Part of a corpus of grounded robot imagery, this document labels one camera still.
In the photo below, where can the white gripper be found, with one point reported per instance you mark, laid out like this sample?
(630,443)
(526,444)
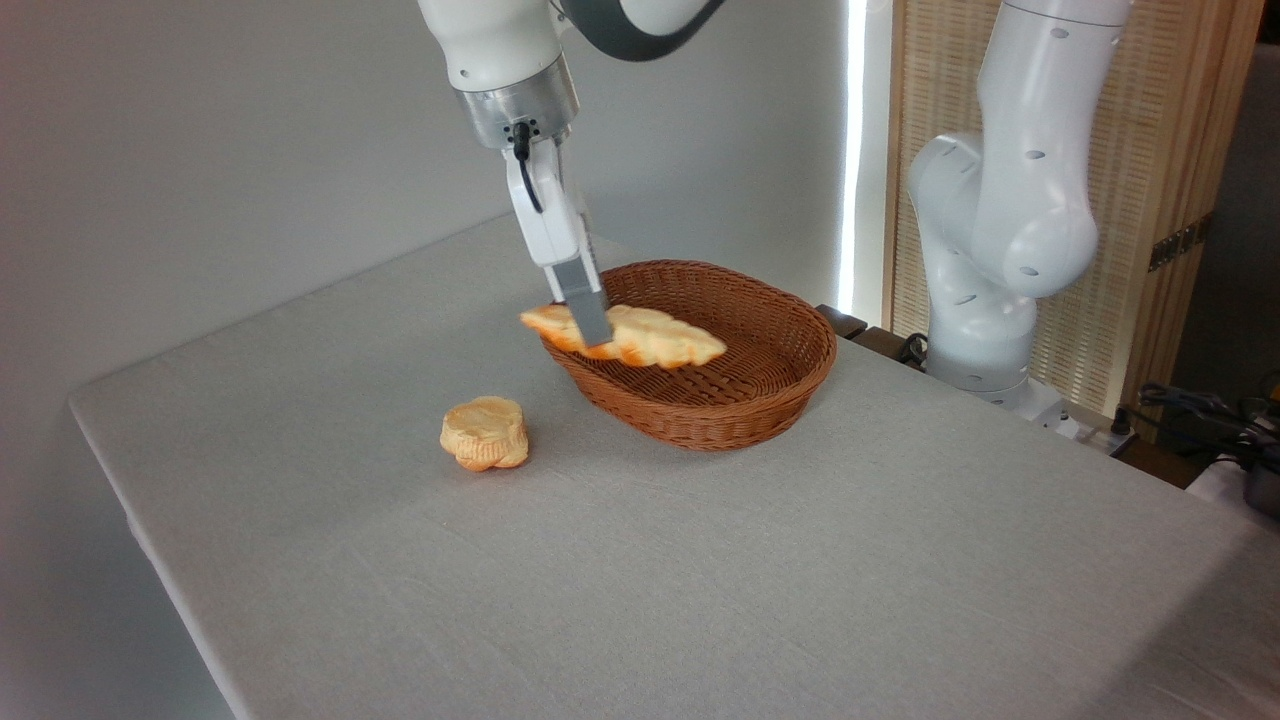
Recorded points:
(555,225)

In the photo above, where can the long braided bread loaf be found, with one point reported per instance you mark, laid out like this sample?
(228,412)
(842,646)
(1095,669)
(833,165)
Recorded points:
(665,340)

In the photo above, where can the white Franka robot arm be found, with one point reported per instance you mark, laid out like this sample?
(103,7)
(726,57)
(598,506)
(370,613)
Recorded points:
(500,40)

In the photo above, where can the small round bread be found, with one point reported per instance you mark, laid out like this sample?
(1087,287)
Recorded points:
(485,432)

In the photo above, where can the brown wicker basket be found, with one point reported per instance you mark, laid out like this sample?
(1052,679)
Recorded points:
(760,340)

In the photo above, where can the grey tablecloth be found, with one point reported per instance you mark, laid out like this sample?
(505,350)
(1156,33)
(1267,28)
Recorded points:
(700,580)

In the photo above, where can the white power strip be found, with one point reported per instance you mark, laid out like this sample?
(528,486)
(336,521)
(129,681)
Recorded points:
(1100,435)

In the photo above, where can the metal screen hinge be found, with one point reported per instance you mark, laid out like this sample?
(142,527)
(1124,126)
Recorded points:
(1180,243)

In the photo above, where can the wooden folding screen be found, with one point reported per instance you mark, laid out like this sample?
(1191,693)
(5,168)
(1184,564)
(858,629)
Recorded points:
(1170,120)

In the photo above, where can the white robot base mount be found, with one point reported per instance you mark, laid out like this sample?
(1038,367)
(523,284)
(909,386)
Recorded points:
(1035,402)

